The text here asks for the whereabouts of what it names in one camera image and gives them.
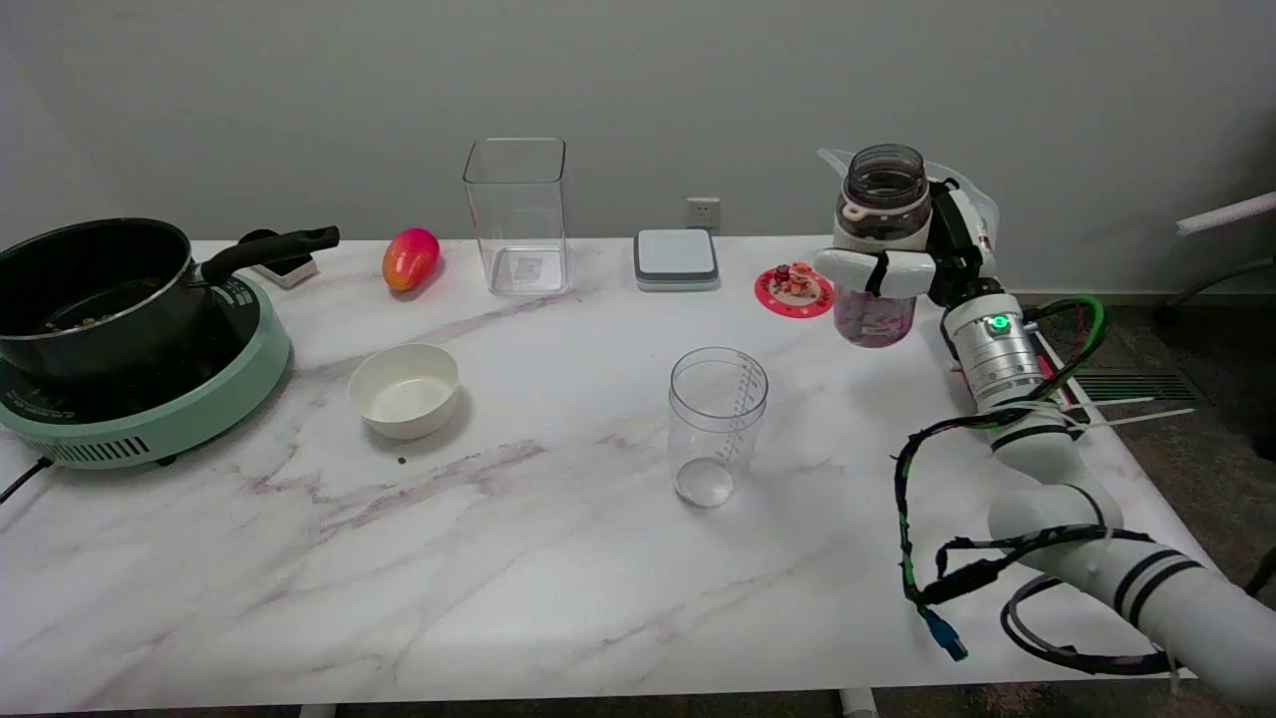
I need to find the white padded bar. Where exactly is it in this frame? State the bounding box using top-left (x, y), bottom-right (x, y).
top-left (1176, 191), bottom-right (1276, 237)

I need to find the black pot with handle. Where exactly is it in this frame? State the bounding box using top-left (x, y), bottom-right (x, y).
top-left (0, 218), bottom-right (341, 385)

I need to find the red yellow mango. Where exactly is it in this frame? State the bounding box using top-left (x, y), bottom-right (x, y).
top-left (383, 227), bottom-right (441, 292)

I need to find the green induction cooker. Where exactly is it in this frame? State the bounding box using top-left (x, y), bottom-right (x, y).
top-left (0, 271), bottom-right (292, 471)

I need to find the black cooker power cord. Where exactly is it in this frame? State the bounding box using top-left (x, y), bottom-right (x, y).
top-left (0, 457), bottom-right (51, 505)

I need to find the dark floor vent grille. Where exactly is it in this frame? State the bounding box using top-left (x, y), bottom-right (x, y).
top-left (1072, 371), bottom-right (1197, 402)

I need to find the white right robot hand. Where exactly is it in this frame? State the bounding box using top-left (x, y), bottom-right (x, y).
top-left (812, 179), bottom-right (998, 305)

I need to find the black and white small device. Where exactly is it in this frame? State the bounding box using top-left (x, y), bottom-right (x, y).
top-left (239, 229), bottom-right (320, 290)

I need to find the grey white square lid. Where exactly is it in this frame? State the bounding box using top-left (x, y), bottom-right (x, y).
top-left (634, 228), bottom-right (721, 292)

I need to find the white bowl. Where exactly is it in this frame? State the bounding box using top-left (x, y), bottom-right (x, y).
top-left (348, 343), bottom-right (461, 441)

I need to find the transparent measuring cup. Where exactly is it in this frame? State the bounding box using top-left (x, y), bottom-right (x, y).
top-left (668, 347), bottom-right (769, 510)

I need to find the clear candy jar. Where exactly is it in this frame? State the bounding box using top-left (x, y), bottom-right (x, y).
top-left (832, 145), bottom-right (933, 348)

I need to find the clear plastic pitcher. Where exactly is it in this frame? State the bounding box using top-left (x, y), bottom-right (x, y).
top-left (817, 148), bottom-right (1000, 250)

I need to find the tall square clear container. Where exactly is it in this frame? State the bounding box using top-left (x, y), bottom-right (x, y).
top-left (463, 138), bottom-right (573, 297)

